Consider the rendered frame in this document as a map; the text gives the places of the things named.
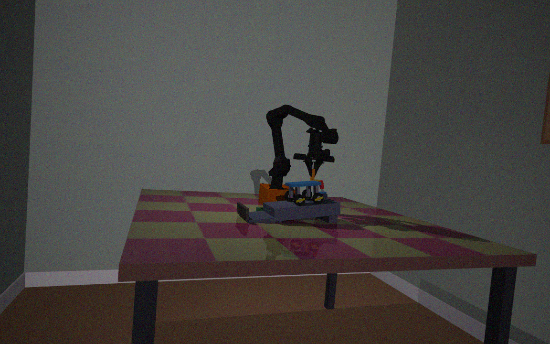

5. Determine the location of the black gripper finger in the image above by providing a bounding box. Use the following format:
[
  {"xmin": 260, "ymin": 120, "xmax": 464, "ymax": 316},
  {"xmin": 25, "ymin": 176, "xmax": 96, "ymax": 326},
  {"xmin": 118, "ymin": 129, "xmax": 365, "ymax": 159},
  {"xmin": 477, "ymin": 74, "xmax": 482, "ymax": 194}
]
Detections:
[
  {"xmin": 314, "ymin": 161, "xmax": 324, "ymax": 175},
  {"xmin": 303, "ymin": 161, "xmax": 313, "ymax": 176}
]

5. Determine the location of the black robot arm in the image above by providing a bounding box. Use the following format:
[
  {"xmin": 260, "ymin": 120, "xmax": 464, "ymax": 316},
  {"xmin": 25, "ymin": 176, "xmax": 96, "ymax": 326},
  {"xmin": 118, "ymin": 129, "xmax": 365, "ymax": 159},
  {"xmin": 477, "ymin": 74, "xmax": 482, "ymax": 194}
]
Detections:
[{"xmin": 266, "ymin": 105, "xmax": 338, "ymax": 190}]

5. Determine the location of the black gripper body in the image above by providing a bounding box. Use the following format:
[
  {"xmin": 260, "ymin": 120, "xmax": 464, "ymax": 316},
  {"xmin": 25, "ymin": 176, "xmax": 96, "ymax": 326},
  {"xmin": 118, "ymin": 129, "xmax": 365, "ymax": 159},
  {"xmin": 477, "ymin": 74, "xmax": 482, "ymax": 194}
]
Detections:
[{"xmin": 293, "ymin": 142, "xmax": 335, "ymax": 162}]

